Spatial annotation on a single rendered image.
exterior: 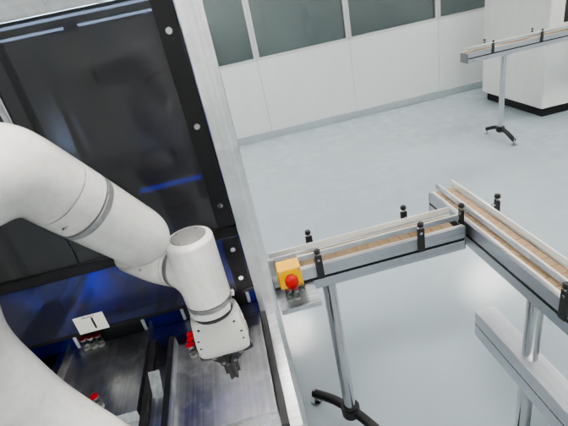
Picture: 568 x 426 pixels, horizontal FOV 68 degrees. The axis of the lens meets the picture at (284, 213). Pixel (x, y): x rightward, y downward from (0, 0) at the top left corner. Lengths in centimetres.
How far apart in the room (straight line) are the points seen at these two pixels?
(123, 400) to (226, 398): 29
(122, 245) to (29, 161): 17
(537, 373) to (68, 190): 145
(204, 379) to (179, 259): 58
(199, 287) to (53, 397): 28
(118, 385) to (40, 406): 80
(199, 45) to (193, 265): 53
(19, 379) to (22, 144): 24
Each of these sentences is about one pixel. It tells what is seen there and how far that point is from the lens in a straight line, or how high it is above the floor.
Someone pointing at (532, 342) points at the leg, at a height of 64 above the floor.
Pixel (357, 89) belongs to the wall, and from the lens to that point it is 608.
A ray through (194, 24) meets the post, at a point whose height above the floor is 172.
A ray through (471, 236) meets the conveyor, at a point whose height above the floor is 90.
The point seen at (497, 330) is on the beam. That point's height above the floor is 55.
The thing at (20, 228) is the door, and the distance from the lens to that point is 127.
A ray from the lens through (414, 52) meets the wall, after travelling 631.
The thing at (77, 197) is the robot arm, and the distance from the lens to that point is 54.
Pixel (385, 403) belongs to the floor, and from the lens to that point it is 220.
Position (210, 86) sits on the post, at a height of 158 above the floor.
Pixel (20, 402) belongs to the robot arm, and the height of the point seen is 144.
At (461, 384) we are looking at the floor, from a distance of 228.
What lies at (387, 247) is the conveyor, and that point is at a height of 93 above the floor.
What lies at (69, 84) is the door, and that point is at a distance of 110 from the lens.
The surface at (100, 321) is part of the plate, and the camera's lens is 137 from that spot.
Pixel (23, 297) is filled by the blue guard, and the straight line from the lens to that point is 137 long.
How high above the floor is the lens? 175
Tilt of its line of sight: 27 degrees down
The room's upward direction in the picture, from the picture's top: 12 degrees counter-clockwise
